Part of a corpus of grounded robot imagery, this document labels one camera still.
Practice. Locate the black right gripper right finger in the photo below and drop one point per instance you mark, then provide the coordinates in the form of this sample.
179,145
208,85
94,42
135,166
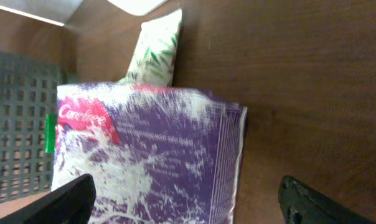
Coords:
301,204

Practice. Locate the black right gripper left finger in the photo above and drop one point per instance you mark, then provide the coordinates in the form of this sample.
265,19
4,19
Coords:
71,203

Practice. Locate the purple red Carefree pad pack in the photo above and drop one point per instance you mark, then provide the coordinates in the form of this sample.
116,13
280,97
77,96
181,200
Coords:
156,154

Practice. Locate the white Pantene tube gold cap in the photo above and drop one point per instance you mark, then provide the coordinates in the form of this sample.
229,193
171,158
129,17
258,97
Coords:
154,56

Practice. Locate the green lidded jar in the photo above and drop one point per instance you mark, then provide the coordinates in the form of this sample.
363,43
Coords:
50,133

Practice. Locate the grey plastic basket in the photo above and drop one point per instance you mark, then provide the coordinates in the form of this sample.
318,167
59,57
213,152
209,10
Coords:
28,90

